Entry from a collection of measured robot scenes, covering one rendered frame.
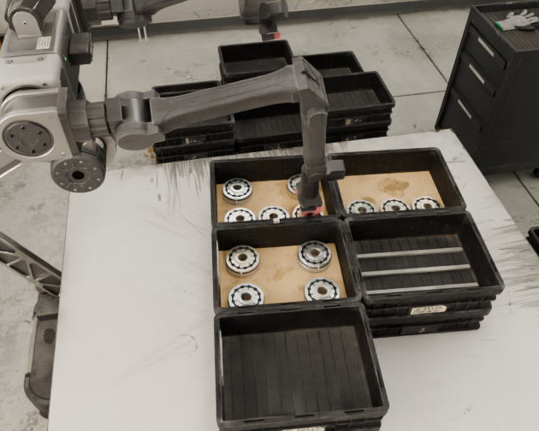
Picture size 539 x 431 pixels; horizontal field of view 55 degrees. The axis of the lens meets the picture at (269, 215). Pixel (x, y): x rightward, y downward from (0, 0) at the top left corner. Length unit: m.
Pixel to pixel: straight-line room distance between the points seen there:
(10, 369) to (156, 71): 2.34
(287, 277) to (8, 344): 1.49
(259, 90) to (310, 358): 0.73
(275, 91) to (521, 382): 1.10
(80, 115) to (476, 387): 1.26
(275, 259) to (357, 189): 0.42
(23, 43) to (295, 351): 0.99
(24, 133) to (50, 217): 1.96
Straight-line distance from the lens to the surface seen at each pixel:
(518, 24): 2.92
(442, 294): 1.49
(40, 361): 2.26
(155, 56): 4.19
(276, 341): 1.46
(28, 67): 1.20
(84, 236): 1.94
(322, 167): 1.44
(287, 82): 1.06
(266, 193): 1.80
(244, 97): 1.07
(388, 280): 1.61
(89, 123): 1.11
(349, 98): 2.85
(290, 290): 1.54
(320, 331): 1.48
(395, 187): 1.87
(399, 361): 1.62
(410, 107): 3.72
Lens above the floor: 2.11
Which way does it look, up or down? 48 degrees down
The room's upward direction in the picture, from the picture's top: 1 degrees clockwise
